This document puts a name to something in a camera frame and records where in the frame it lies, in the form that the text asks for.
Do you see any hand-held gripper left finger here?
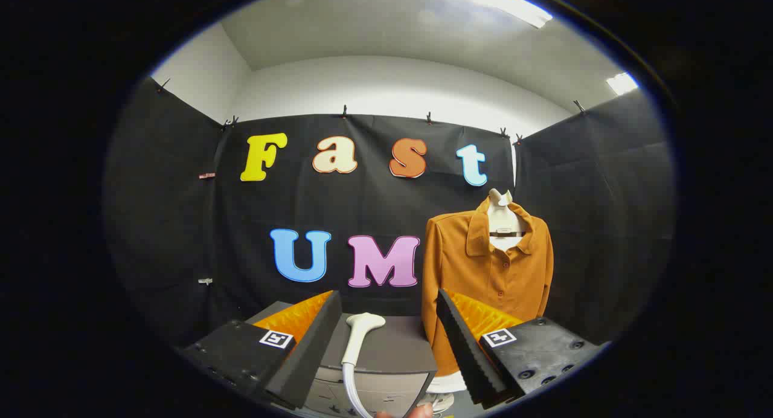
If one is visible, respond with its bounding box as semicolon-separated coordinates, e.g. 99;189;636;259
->
181;290;343;410

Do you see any grey drawer cabinet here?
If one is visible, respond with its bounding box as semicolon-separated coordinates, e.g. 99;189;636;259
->
245;300;438;417

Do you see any white mannequin torso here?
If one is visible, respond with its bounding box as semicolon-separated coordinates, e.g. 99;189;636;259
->
426;188;527;394

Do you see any orange button-up shirt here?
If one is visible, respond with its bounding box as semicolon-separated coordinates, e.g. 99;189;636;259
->
421;196;554;378

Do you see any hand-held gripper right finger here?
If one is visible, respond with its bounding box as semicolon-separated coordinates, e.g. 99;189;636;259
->
436;288;605;408

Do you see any small ceiling light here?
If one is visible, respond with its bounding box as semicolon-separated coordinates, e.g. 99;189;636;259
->
606;72;640;96

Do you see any white garment steamer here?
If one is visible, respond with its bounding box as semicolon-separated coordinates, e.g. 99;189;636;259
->
341;312;387;418

